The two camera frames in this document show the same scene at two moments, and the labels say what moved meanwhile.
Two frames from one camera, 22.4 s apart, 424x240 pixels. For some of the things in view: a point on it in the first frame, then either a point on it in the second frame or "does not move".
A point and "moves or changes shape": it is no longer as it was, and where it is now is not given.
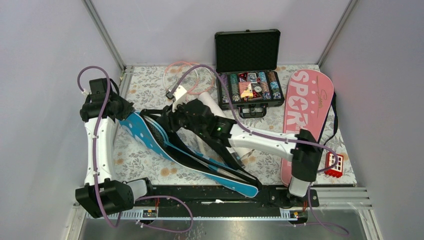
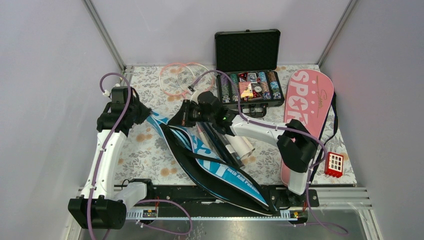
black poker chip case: (248, 60) does not move
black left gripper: (128, 109) to (146, 111)
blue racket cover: (155, 133) moves or changes shape
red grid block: (336, 171) does not move
